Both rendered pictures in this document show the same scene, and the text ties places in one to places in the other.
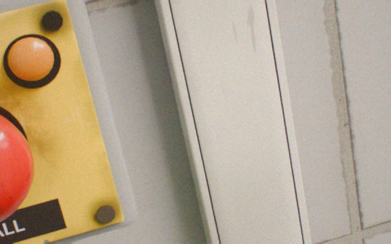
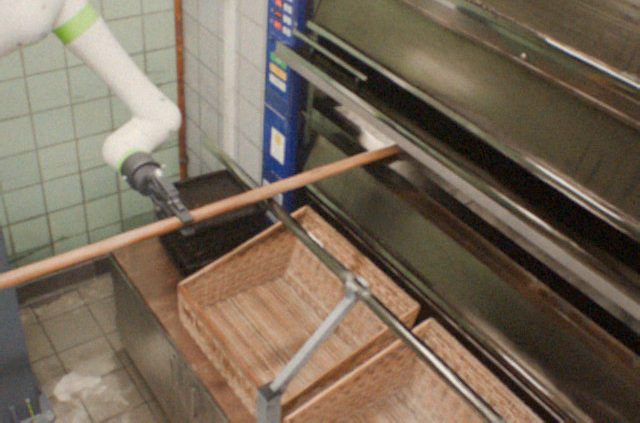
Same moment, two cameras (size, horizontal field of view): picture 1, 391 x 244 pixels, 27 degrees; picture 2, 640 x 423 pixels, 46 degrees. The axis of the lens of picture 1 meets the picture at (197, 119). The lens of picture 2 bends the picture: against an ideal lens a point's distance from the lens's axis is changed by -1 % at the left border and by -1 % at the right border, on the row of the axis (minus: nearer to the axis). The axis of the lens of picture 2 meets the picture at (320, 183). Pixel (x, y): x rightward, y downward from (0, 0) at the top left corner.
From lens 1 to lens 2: 2.46 m
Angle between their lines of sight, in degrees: 52
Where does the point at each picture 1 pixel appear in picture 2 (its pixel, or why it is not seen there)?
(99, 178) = not seen: outside the picture
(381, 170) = (242, 3)
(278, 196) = not seen: outside the picture
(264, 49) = not seen: outside the picture
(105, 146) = not seen: outside the picture
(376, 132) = not seen: outside the picture
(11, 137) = not seen: outside the picture
